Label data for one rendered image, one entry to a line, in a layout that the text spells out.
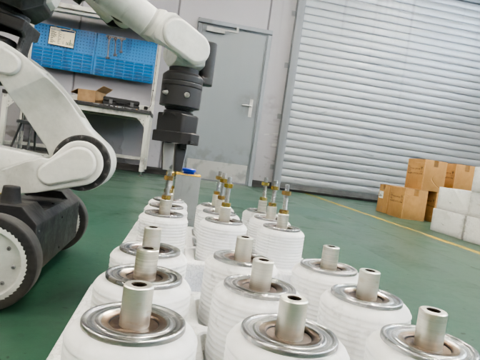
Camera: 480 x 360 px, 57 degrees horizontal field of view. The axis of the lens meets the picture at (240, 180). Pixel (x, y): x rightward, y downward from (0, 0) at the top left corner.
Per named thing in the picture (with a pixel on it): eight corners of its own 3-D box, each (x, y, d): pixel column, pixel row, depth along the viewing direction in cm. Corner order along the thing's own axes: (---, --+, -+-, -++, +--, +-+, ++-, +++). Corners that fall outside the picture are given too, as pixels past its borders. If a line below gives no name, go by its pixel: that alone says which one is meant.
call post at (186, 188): (161, 283, 125) (175, 173, 124) (162, 276, 132) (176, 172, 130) (186, 286, 126) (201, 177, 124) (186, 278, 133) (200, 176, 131)
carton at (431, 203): (454, 225, 437) (459, 195, 436) (432, 222, 433) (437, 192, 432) (436, 220, 467) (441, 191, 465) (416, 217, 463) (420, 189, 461)
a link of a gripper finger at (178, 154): (170, 171, 96) (173, 142, 96) (181, 171, 98) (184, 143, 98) (175, 171, 95) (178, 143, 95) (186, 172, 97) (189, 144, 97)
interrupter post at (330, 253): (322, 272, 58) (326, 247, 58) (316, 267, 61) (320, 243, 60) (339, 273, 59) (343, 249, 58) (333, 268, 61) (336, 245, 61)
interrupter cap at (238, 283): (227, 300, 42) (228, 293, 42) (219, 277, 49) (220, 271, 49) (304, 306, 43) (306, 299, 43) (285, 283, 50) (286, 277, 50)
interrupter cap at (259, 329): (248, 358, 30) (250, 348, 30) (233, 317, 38) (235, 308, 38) (353, 366, 31) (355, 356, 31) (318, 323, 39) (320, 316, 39)
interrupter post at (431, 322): (421, 355, 35) (428, 314, 35) (406, 341, 37) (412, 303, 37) (449, 357, 35) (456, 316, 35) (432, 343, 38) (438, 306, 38)
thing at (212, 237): (196, 320, 83) (208, 224, 82) (182, 301, 92) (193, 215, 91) (243, 318, 87) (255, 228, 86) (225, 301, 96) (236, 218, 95)
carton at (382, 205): (401, 213, 491) (405, 186, 489) (412, 216, 467) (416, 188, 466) (375, 210, 487) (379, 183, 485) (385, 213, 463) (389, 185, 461)
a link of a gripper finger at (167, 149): (171, 170, 100) (175, 142, 100) (161, 168, 98) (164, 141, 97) (166, 169, 101) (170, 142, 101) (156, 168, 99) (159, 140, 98)
